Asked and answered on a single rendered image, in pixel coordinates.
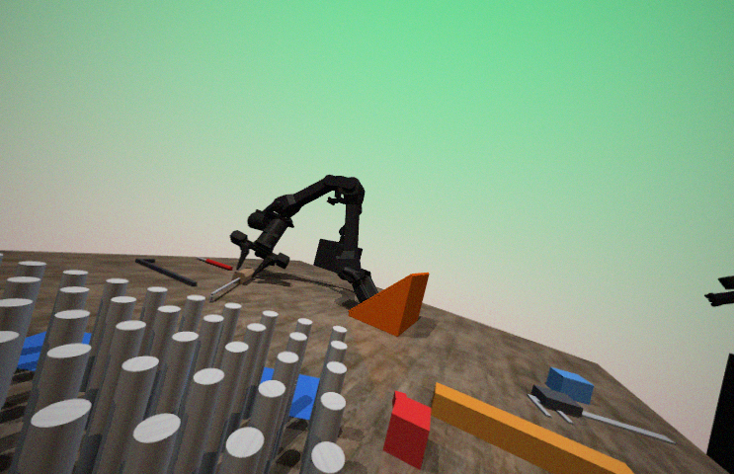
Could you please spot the red cylinder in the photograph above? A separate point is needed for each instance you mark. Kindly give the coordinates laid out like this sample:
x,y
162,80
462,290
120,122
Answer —
x,y
215,263

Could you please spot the blue block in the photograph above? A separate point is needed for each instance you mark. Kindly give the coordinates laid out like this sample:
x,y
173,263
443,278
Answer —
x,y
574,386

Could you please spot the orange flat bar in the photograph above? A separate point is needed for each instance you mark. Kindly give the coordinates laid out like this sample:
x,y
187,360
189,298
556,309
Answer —
x,y
537,445

